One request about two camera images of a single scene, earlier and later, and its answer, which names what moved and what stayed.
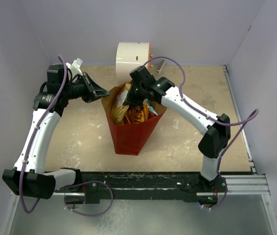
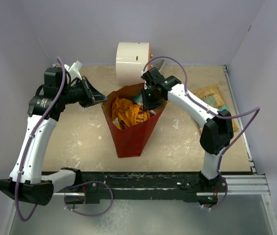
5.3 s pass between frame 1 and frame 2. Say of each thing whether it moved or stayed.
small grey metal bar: stayed
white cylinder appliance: stayed
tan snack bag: moved
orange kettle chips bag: stayed
